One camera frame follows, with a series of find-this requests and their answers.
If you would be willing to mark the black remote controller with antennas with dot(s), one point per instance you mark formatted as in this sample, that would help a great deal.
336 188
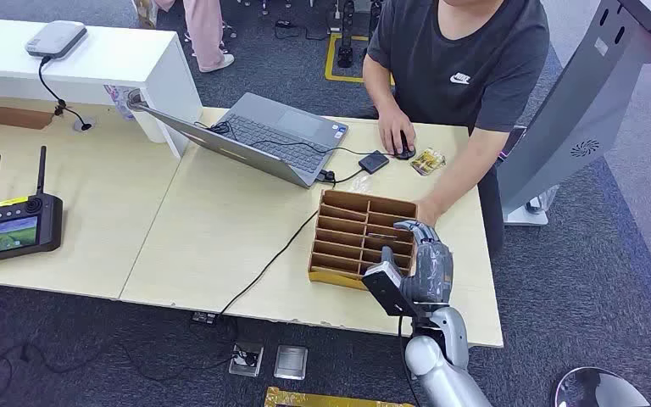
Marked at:
14 227

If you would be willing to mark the grey flat device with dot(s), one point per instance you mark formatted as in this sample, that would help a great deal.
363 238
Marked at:
56 39

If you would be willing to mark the small black adapter box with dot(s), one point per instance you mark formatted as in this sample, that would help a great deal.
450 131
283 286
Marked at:
374 162

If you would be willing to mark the yellow foil strip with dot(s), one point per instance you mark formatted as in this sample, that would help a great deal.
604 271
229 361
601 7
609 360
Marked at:
325 400

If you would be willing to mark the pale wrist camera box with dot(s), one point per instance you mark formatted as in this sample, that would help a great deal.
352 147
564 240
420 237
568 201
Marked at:
388 286

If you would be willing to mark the white desk shelf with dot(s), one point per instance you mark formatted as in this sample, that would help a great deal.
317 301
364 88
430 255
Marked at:
95 62

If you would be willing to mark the person in background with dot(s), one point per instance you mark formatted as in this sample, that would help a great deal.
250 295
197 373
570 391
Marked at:
207 34

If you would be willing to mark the card in divider box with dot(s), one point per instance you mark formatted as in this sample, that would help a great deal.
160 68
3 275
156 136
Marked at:
383 236

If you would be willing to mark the closed metal floor socket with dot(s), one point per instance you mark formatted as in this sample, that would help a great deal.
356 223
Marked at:
291 362

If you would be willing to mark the person's left hand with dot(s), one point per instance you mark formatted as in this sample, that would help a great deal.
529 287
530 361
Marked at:
427 212

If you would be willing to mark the grey kiosk stand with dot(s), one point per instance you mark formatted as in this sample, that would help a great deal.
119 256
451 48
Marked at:
584 107

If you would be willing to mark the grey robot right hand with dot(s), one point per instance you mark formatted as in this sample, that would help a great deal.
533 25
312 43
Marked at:
432 269

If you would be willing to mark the yellow snack packet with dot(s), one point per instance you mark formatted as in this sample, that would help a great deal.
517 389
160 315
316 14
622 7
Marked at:
427 161

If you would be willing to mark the black computer mouse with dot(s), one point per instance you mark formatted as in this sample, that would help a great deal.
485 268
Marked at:
405 150

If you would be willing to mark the grey laptop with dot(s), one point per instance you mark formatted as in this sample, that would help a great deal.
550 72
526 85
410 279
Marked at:
269 140

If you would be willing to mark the brown cardboard piece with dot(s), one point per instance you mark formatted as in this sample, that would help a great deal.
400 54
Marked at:
19 118

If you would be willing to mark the person's right hand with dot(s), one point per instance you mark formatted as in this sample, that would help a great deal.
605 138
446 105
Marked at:
394 126

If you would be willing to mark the black power strip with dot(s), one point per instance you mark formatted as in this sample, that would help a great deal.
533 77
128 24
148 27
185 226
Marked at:
204 318

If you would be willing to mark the black stand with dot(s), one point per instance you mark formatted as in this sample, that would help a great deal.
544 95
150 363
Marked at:
346 34

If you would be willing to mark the printed sticker on shelf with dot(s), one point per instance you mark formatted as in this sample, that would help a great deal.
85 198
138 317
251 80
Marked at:
119 101

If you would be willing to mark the floor socket with plug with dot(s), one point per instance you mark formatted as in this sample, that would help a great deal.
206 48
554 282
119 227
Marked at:
246 358

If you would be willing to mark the person's right forearm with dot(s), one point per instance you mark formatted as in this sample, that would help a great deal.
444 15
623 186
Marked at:
376 84

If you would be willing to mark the person's left forearm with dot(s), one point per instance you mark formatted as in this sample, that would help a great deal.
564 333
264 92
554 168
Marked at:
466 168

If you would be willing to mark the round silver base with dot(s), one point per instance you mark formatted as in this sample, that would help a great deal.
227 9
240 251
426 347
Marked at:
598 390

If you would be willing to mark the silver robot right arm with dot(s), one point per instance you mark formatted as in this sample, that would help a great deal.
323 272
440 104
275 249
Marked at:
443 365

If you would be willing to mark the cardboard divider box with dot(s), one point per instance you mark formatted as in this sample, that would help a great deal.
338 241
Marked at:
353 236

